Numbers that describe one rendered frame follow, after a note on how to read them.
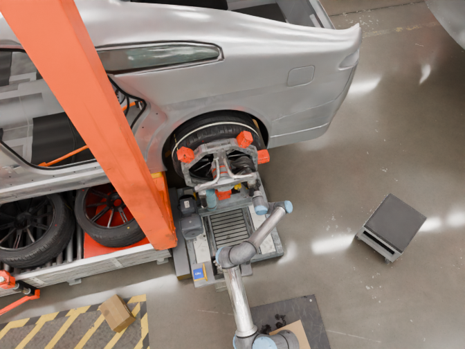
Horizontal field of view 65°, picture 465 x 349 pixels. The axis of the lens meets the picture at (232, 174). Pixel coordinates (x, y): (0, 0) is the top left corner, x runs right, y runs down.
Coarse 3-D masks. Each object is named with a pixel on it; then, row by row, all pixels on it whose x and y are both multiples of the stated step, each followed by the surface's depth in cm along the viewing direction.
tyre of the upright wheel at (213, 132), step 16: (208, 112) 246; (224, 112) 247; (240, 112) 255; (176, 128) 254; (192, 128) 243; (208, 128) 240; (224, 128) 239; (240, 128) 244; (192, 144) 241; (256, 144) 259; (176, 160) 253; (192, 176) 276
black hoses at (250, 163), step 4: (240, 156) 244; (244, 156) 243; (236, 160) 245; (240, 160) 242; (244, 160) 241; (248, 160) 243; (252, 160) 249; (232, 164) 247; (236, 164) 244; (240, 164) 242; (244, 164) 240; (248, 164) 242; (252, 164) 245; (232, 168) 247; (252, 168) 243
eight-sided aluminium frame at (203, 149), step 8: (208, 144) 240; (216, 144) 240; (224, 144) 242; (232, 144) 239; (200, 152) 238; (208, 152) 239; (248, 152) 250; (256, 152) 253; (192, 160) 242; (256, 160) 261; (184, 168) 248; (248, 168) 277; (256, 168) 270; (184, 176) 257; (192, 184) 268
